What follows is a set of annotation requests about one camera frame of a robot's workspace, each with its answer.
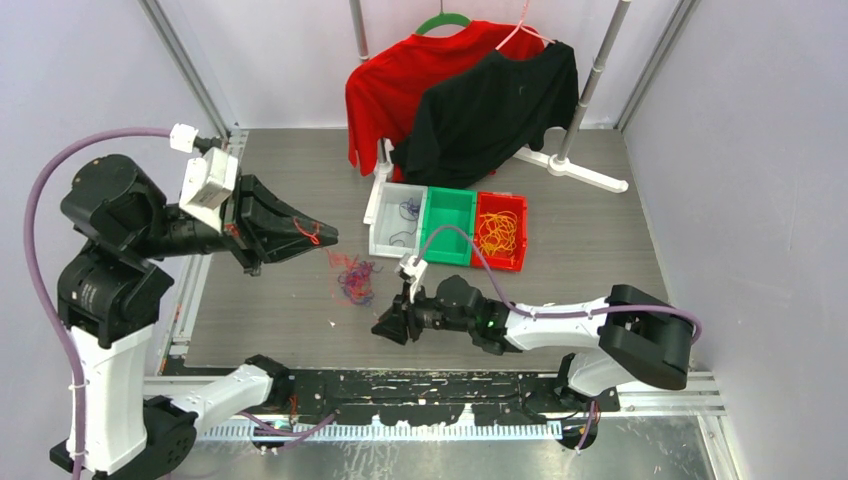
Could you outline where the white clothes rack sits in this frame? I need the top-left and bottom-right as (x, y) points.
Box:
(362, 0), (631, 225)

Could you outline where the yellow cable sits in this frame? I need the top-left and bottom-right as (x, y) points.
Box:
(475, 210), (521, 260)

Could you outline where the white plastic bin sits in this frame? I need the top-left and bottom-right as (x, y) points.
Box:
(368, 183), (428, 258)

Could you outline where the purple red cable bundle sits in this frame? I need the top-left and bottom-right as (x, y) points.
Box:
(334, 254), (384, 309)

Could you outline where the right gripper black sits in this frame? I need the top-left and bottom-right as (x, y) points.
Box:
(373, 280), (476, 345)

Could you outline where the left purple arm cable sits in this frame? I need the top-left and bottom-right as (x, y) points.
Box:
(23, 127), (339, 480)

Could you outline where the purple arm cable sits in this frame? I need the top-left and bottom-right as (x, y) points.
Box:
(23, 127), (339, 480)
(415, 225), (704, 453)

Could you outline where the black t-shirt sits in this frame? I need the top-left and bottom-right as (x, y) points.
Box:
(391, 42), (579, 189)

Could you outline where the red t-shirt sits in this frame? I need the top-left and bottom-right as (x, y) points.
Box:
(345, 20), (514, 177)

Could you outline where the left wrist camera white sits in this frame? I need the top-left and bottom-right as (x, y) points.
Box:
(169, 123), (239, 233)

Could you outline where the green plastic bin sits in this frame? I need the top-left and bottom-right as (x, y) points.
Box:
(421, 187), (477, 267)

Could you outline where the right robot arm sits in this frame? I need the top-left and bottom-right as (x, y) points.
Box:
(371, 275), (700, 411)

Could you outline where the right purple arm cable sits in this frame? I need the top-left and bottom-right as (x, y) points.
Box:
(415, 225), (704, 453)

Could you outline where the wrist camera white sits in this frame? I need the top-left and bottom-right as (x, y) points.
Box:
(395, 253), (428, 304)
(169, 123), (239, 233)

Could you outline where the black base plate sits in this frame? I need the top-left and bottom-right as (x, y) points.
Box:
(248, 369), (589, 427)

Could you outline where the red plastic bin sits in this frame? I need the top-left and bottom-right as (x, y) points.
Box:
(472, 191), (528, 272)

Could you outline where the green clothes hanger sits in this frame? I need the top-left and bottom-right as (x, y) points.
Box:
(414, 1), (472, 35)

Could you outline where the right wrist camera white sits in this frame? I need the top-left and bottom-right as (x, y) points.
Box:
(395, 253), (428, 304)

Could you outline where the pink clothes hanger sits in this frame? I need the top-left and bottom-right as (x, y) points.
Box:
(495, 0), (553, 51)

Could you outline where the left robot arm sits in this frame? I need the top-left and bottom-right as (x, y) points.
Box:
(50, 154), (339, 479)

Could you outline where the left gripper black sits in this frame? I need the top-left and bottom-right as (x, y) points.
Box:
(132, 163), (341, 274)

